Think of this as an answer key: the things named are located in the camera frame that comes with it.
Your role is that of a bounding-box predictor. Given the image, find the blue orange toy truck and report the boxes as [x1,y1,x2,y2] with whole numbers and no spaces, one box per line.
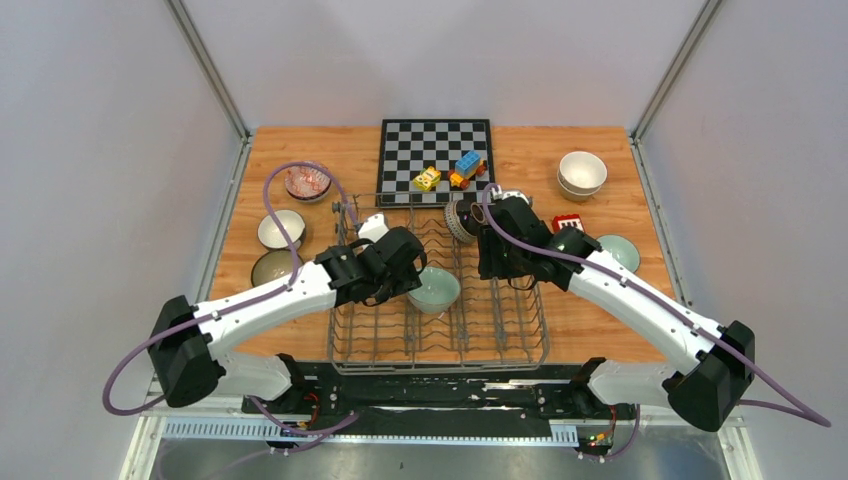
[448,150,487,190]

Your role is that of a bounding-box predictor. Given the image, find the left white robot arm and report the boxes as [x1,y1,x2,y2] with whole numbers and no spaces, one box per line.
[147,227,427,413]

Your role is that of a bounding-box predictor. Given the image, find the beige floral bowl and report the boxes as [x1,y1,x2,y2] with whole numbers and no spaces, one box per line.
[557,177,601,203]

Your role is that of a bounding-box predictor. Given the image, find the yellow toy car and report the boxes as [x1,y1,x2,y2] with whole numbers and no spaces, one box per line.
[412,166,441,192]

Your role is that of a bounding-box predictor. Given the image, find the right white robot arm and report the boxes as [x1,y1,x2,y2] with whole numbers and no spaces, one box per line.
[477,194,755,432]

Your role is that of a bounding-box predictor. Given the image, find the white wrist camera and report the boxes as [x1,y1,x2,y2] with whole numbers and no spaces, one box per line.
[357,212,389,243]
[491,187,533,206]

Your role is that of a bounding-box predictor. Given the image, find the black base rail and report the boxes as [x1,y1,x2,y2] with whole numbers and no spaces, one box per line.
[240,362,635,446]

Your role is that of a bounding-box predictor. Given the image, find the black patterned bowl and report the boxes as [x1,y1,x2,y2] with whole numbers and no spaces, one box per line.
[443,199,487,244]

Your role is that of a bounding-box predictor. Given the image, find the black white checkerboard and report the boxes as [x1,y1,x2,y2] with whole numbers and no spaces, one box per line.
[375,119,495,209]

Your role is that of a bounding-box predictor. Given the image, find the blue zigzag bowl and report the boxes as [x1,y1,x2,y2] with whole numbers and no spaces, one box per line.
[284,166,332,196]

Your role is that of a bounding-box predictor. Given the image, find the dark teal glazed bowl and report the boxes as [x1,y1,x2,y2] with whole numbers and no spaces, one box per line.
[250,249,303,287]

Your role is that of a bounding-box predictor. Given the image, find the grey wire dish rack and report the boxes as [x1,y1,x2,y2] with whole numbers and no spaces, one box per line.
[327,207,550,374]

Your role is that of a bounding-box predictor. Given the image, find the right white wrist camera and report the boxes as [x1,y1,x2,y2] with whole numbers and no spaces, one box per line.
[491,187,533,206]

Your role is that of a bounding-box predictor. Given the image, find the light blue striped bowl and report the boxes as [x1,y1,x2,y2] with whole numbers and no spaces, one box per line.
[597,234,641,273]

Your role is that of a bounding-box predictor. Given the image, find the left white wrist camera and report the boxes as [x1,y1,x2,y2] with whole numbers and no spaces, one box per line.
[357,212,389,243]

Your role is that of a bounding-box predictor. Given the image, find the mint green bowl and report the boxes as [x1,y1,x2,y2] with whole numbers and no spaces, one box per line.
[407,267,461,314]

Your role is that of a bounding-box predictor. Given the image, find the teal white dotted bowl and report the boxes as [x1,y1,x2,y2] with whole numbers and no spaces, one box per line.
[257,209,306,250]

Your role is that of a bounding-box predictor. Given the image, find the red toy block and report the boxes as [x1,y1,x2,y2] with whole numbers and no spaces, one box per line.
[551,214,585,233]

